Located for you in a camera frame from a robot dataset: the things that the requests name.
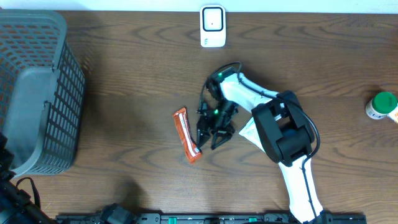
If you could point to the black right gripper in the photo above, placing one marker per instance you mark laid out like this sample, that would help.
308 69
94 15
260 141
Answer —
204 124

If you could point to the red Top chocolate bar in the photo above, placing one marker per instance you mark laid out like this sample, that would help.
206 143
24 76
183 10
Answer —
191 150

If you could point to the mint Zappy wipes pack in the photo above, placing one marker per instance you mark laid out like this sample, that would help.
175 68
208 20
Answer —
249 131

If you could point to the green lid jar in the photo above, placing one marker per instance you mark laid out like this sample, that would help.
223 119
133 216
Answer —
381 105

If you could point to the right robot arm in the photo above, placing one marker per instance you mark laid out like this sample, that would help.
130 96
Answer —
278 126

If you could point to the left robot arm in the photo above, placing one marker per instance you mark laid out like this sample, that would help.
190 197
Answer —
16 206

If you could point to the white barcode scanner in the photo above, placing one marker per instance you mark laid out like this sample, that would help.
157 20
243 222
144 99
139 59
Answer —
212 26

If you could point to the grey plastic mesh basket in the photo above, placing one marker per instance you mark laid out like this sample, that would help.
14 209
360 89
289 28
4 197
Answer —
42 92

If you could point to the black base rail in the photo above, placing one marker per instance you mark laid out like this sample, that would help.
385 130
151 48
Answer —
116 214

